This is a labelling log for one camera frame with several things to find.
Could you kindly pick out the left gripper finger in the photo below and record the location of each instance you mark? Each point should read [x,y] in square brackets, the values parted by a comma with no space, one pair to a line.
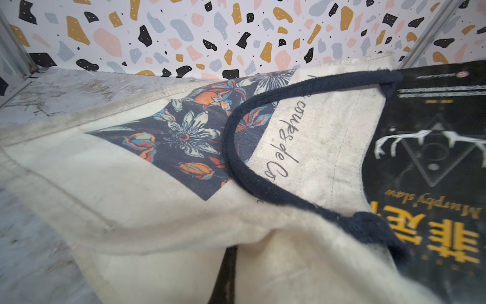
[224,288]

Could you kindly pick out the cream canvas tote bag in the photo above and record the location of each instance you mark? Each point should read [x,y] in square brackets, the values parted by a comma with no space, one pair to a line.
[151,191]

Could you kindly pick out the black book with gold text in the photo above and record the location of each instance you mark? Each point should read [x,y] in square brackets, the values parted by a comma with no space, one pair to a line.
[424,173]

